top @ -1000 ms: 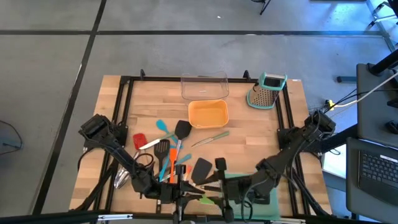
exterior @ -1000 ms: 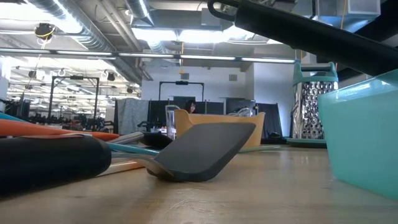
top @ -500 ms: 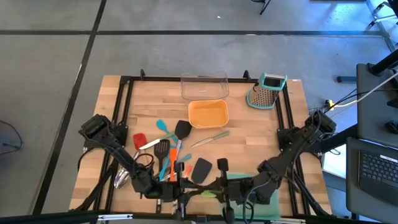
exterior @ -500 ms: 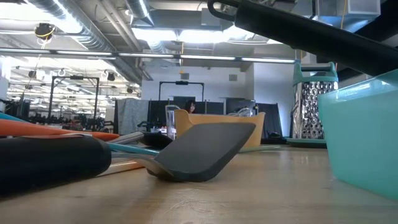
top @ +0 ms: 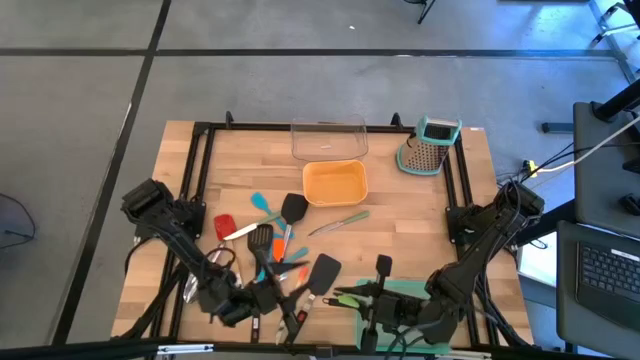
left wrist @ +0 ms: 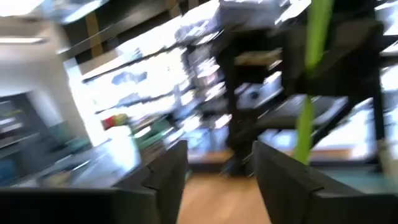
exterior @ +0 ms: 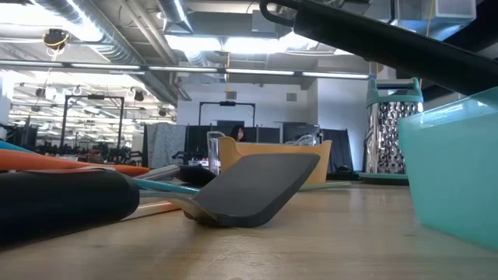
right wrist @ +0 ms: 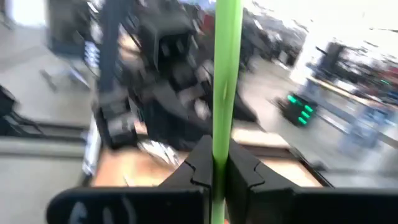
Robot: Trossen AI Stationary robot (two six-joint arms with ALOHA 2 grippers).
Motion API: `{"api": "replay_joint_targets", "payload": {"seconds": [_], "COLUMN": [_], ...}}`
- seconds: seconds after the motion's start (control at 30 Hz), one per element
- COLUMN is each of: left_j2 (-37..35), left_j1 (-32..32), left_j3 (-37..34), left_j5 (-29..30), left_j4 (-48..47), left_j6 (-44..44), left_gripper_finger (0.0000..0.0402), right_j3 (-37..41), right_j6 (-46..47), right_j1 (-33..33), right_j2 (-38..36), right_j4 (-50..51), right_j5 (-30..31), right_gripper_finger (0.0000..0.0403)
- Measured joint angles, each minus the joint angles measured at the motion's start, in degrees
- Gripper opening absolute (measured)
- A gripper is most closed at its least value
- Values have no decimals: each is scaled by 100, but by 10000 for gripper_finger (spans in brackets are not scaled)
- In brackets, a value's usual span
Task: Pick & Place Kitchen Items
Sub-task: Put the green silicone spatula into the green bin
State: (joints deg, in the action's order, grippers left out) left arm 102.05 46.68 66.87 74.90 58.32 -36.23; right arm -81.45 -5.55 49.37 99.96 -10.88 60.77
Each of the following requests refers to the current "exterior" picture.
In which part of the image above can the black spoon spatula steel handle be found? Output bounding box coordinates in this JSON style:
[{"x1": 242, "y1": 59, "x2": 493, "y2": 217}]
[{"x1": 135, "y1": 163, "x2": 218, "y2": 187}]

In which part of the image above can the metal ceiling duct box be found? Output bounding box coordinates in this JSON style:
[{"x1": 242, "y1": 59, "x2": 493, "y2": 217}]
[{"x1": 391, "y1": 0, "x2": 478, "y2": 40}]

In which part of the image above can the black ceiling cable reel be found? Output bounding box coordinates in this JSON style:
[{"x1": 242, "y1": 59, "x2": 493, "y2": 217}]
[{"x1": 41, "y1": 27, "x2": 72, "y2": 52}]

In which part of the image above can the long ceiling light strip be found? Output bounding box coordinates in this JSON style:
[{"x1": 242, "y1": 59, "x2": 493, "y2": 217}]
[{"x1": 0, "y1": 59, "x2": 371, "y2": 81}]

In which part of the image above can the solid black turner steel neck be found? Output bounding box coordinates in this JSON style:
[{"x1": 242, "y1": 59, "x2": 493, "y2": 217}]
[{"x1": 0, "y1": 152, "x2": 321, "y2": 249}]

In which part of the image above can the clear plastic bin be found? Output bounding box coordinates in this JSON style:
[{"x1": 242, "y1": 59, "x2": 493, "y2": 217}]
[{"x1": 205, "y1": 130, "x2": 317, "y2": 175}]

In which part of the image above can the green silicone spatula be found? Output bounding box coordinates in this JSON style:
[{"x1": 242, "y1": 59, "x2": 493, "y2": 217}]
[{"x1": 298, "y1": 180, "x2": 352, "y2": 192}]

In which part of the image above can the black aluminium table frame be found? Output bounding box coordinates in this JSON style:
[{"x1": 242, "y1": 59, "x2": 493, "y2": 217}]
[{"x1": 325, "y1": 165, "x2": 361, "y2": 183}]

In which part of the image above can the black partition screen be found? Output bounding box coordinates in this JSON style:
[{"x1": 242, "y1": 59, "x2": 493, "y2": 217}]
[
  {"x1": 185, "y1": 124, "x2": 282, "y2": 166},
  {"x1": 282, "y1": 122, "x2": 354, "y2": 174}
]

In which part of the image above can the orange silicone spatula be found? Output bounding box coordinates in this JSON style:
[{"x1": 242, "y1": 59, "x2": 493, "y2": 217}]
[{"x1": 0, "y1": 149, "x2": 151, "y2": 177}]

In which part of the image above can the long teal utensil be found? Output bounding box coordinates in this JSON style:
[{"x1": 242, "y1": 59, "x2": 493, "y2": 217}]
[{"x1": 0, "y1": 140, "x2": 35, "y2": 155}]

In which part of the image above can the black gantry frame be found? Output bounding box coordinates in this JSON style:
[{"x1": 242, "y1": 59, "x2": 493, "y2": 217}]
[
  {"x1": 59, "y1": 94, "x2": 126, "y2": 156},
  {"x1": 198, "y1": 100, "x2": 257, "y2": 128}
]

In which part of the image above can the yellow plastic bin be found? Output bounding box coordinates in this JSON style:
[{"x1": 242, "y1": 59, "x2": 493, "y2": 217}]
[{"x1": 216, "y1": 135, "x2": 334, "y2": 186}]

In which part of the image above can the person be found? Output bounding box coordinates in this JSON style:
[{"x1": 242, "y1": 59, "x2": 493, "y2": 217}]
[{"x1": 230, "y1": 124, "x2": 247, "y2": 143}]

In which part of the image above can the silver ventilation duct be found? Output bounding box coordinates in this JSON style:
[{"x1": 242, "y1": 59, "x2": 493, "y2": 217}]
[{"x1": 33, "y1": 0, "x2": 180, "y2": 106}]

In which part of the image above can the steel box grater teal trim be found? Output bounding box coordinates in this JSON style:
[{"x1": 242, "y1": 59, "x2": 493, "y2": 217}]
[{"x1": 363, "y1": 76, "x2": 425, "y2": 186}]

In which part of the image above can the translucent teal plastic bin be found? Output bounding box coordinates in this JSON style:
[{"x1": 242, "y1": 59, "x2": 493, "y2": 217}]
[{"x1": 397, "y1": 86, "x2": 498, "y2": 250}]

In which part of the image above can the grey fabric partition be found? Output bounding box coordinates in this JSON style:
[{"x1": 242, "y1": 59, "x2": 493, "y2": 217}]
[{"x1": 143, "y1": 122, "x2": 188, "y2": 170}]

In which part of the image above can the grey ceiling unit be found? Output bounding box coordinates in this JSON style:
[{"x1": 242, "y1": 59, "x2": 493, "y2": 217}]
[{"x1": 251, "y1": 9, "x2": 282, "y2": 39}]

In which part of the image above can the orange handled knife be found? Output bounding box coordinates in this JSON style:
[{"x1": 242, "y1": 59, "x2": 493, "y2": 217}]
[{"x1": 119, "y1": 201, "x2": 181, "y2": 222}]

